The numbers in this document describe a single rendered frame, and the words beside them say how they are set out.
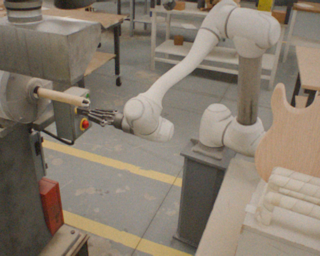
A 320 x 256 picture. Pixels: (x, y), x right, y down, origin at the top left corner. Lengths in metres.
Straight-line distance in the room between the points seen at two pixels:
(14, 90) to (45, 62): 0.27
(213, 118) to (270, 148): 0.62
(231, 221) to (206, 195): 0.81
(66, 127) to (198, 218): 1.02
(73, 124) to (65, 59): 0.63
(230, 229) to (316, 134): 0.42
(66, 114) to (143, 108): 0.48
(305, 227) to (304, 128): 0.34
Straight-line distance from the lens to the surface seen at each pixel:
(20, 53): 1.06
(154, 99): 1.21
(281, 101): 1.14
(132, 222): 2.45
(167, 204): 2.59
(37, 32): 0.99
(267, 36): 1.38
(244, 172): 1.43
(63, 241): 1.99
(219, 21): 1.46
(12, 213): 1.68
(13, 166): 1.57
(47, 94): 1.25
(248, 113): 1.63
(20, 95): 1.26
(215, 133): 1.79
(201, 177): 1.94
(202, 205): 2.06
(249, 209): 1.00
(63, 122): 1.56
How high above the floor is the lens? 1.76
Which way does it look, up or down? 30 degrees down
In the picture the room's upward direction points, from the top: 3 degrees clockwise
